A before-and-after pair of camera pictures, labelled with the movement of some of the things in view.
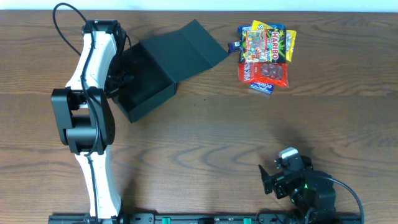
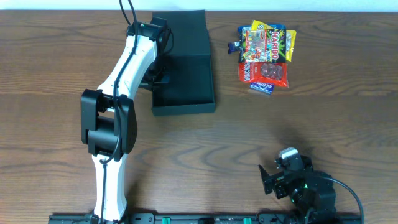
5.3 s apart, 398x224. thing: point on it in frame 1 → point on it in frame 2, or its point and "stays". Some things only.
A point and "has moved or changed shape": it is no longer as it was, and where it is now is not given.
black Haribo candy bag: (263, 46) stays
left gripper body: (117, 82) → (160, 78)
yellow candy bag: (290, 37) stays
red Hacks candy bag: (276, 73) stays
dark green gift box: (158, 63) has moved or changed shape
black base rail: (203, 218) stays
